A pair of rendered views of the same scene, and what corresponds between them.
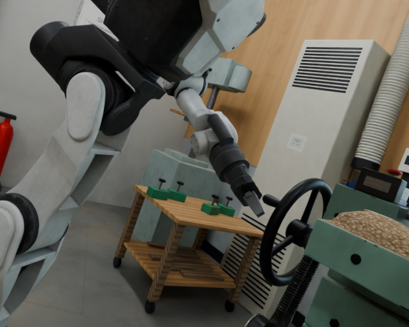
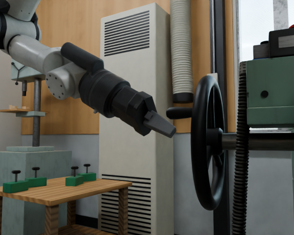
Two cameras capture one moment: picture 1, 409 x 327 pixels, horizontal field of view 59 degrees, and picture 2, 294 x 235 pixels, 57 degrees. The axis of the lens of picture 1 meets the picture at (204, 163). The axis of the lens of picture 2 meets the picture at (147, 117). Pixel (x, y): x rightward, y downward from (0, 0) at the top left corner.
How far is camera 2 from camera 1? 42 cm
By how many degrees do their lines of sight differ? 23
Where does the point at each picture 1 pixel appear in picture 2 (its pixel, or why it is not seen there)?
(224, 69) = not seen: hidden behind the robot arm
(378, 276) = not seen: outside the picture
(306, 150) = not seen: hidden behind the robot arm
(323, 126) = (142, 78)
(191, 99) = (29, 43)
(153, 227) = (21, 224)
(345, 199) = (266, 72)
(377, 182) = not seen: outside the picture
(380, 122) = (182, 61)
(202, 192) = (57, 172)
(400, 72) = (182, 22)
